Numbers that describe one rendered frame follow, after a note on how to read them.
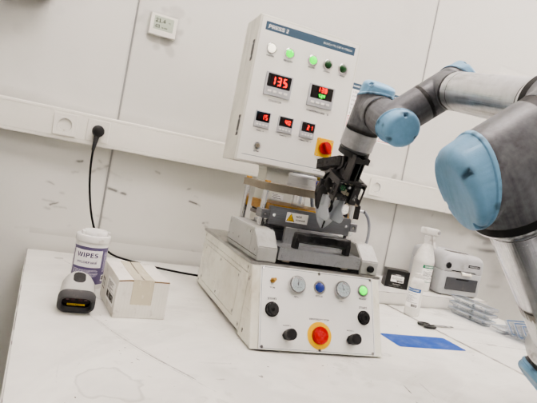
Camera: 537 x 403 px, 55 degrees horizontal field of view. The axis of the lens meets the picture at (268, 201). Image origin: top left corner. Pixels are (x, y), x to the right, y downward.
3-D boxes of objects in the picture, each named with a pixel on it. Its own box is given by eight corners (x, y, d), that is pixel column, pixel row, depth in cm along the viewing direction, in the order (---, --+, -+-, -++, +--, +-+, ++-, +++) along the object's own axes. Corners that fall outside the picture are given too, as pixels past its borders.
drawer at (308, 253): (240, 239, 147) (244, 212, 146) (308, 249, 154) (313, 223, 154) (276, 262, 119) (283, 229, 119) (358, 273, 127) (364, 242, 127)
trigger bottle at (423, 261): (403, 285, 205) (416, 225, 204) (415, 286, 210) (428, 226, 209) (421, 292, 198) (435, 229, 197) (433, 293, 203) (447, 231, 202)
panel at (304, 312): (257, 349, 111) (260, 264, 118) (375, 357, 122) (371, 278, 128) (260, 349, 109) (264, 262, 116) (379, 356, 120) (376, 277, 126)
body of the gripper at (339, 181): (329, 203, 115) (348, 153, 110) (316, 187, 122) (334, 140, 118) (359, 209, 118) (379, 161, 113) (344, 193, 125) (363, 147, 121)
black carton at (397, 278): (380, 282, 203) (384, 265, 202) (403, 286, 203) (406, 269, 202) (383, 285, 197) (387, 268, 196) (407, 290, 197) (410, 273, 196)
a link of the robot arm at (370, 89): (373, 84, 105) (357, 74, 113) (354, 133, 109) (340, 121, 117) (405, 93, 108) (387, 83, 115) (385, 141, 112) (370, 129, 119)
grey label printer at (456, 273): (403, 279, 224) (411, 241, 223) (442, 284, 230) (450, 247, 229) (439, 295, 200) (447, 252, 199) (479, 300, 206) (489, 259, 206)
